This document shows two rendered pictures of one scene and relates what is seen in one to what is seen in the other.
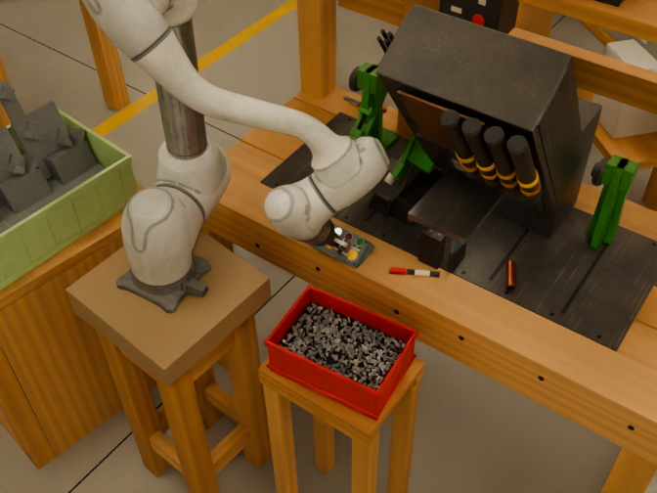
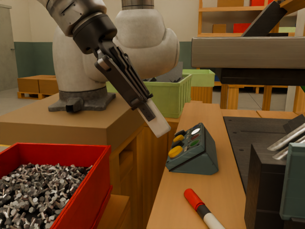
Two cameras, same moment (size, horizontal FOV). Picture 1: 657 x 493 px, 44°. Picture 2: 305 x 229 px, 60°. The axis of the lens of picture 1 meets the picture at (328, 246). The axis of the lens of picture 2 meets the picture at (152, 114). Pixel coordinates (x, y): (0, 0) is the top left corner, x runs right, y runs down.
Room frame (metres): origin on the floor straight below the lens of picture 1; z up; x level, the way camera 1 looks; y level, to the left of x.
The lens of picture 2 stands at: (1.24, -0.46, 1.12)
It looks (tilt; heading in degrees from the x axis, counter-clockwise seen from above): 14 degrees down; 64
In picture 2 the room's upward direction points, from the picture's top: straight up
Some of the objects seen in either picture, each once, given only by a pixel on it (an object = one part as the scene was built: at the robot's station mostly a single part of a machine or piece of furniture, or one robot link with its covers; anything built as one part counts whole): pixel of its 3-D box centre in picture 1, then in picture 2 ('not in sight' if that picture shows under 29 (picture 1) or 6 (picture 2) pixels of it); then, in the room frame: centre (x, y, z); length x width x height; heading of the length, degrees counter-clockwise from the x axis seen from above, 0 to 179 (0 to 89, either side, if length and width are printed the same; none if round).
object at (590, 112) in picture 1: (523, 154); not in sight; (1.71, -0.54, 1.07); 0.30 x 0.18 x 0.34; 54
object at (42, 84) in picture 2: not in sight; (51, 87); (1.76, 5.96, 0.22); 1.20 x 0.81 x 0.44; 137
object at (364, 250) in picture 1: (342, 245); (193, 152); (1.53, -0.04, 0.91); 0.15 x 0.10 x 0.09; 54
